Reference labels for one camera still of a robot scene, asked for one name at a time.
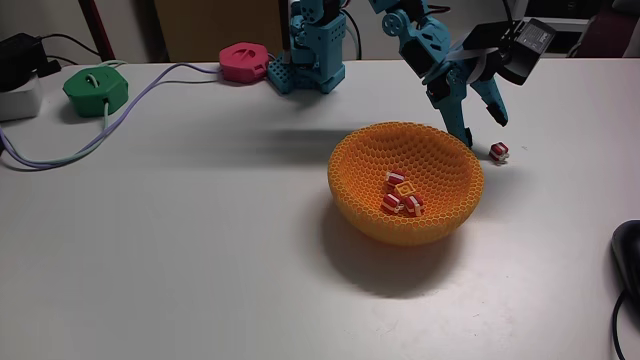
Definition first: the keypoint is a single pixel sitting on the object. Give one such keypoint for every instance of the dark red chair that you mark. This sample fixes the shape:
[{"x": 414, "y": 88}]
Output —
[{"x": 607, "y": 35}]

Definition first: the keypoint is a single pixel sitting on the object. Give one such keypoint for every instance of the black webcam on gripper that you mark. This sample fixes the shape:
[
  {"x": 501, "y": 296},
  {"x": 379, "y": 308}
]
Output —
[{"x": 530, "y": 45}]

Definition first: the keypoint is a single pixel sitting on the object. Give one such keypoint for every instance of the yellow cube piece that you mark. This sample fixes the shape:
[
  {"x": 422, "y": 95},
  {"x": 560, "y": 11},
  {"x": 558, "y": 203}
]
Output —
[{"x": 405, "y": 189}]

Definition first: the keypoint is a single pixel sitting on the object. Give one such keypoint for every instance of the black computer mouse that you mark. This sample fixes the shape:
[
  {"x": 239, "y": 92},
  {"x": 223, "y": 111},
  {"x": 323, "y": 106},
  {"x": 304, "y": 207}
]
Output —
[{"x": 629, "y": 255}]

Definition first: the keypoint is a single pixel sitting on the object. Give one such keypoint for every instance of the red pole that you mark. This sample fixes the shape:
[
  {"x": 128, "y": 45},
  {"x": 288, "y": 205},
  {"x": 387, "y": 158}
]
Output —
[{"x": 97, "y": 30}]

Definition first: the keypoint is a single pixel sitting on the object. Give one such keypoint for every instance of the pink octagonal hub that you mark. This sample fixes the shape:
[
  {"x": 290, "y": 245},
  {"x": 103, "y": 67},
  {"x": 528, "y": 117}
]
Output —
[{"x": 242, "y": 62}]

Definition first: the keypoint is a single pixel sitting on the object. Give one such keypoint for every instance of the white box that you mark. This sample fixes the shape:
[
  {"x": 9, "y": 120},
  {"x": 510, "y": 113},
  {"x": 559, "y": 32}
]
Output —
[{"x": 17, "y": 102}]

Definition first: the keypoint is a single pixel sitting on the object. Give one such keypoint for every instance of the green octagonal hub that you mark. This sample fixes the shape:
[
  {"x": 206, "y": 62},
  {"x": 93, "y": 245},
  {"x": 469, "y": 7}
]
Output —
[{"x": 95, "y": 92}]

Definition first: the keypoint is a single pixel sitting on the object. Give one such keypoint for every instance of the brown board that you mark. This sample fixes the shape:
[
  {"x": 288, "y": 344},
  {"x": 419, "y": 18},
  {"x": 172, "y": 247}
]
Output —
[{"x": 210, "y": 30}]

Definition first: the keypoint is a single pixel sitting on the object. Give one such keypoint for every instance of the yellow honeycomb basket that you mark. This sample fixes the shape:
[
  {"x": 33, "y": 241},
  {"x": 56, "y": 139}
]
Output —
[{"x": 440, "y": 225}]

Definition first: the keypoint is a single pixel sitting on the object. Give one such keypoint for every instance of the black power adapter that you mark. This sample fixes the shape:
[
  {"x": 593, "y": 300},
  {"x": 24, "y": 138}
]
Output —
[{"x": 20, "y": 60}]

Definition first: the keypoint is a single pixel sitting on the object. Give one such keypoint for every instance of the red white striped cube piece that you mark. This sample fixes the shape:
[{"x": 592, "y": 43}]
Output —
[
  {"x": 414, "y": 205},
  {"x": 395, "y": 178},
  {"x": 499, "y": 151},
  {"x": 391, "y": 204}
]

